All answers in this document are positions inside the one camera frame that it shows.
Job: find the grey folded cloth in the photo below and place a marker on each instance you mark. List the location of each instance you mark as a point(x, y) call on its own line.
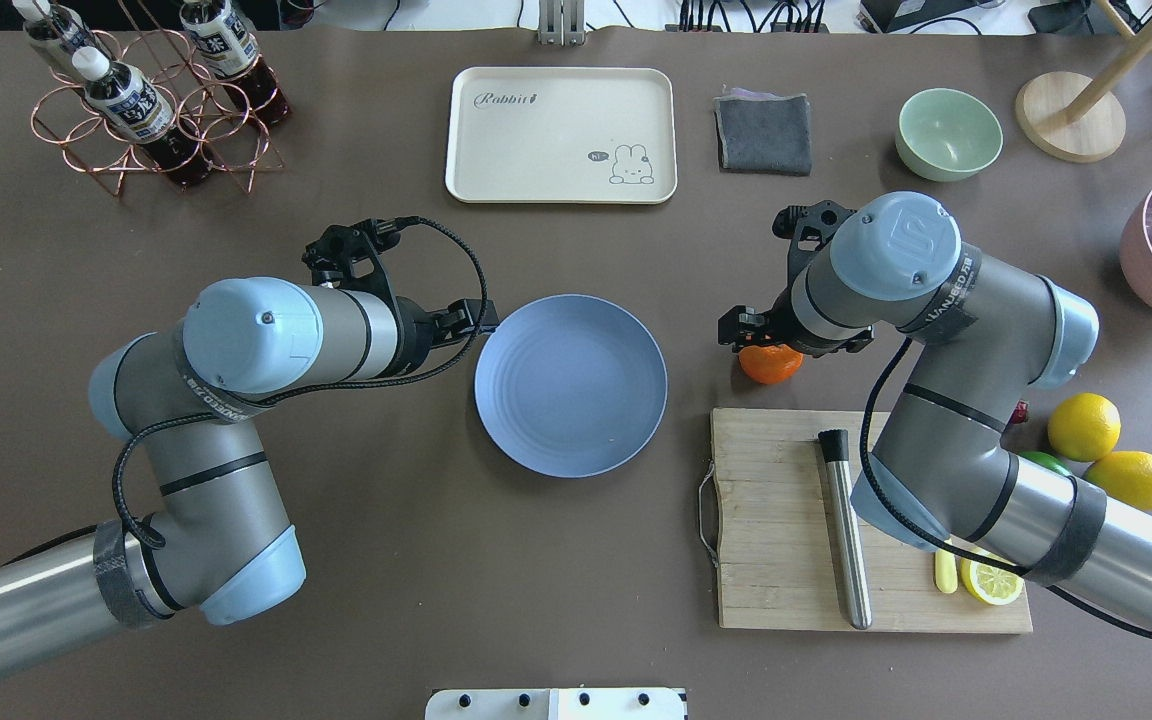
point(765, 133)

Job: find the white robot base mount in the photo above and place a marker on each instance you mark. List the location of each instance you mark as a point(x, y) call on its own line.
point(559, 703)

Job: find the copper wire bottle rack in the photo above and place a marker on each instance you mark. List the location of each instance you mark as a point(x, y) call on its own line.
point(165, 53)

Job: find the wooden cutting board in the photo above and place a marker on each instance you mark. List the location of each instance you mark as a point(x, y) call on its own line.
point(777, 559)

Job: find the yellow lemon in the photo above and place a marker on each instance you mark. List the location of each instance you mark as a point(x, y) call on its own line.
point(1125, 476)
point(1084, 427)

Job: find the yellow plastic knife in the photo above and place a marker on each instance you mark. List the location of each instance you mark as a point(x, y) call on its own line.
point(945, 576)

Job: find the cream rabbit tray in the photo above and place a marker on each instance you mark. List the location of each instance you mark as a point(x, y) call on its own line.
point(578, 135)

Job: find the wooden glass stand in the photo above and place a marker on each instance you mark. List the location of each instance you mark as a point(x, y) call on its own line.
point(1074, 117)

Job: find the green lime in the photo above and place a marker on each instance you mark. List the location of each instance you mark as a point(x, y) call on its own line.
point(1046, 461)

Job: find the blue plate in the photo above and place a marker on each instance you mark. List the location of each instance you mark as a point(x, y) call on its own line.
point(571, 386)

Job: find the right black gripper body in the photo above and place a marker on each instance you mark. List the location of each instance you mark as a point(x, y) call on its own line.
point(782, 318)

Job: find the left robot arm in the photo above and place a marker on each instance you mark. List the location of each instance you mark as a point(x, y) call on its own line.
point(223, 541)

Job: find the mint green bowl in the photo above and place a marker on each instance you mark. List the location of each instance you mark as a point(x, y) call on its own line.
point(945, 135)

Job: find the orange fruit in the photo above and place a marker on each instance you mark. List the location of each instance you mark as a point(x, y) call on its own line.
point(769, 365)

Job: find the tea bottle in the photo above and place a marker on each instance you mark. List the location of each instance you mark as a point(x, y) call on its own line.
point(134, 107)
point(55, 32)
point(229, 49)

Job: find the steel muddler black tip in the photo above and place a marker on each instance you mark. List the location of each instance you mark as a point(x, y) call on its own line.
point(834, 444)

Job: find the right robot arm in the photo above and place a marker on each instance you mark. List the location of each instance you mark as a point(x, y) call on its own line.
point(989, 331)

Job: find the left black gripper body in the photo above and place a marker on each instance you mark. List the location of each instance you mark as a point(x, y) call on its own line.
point(419, 337)

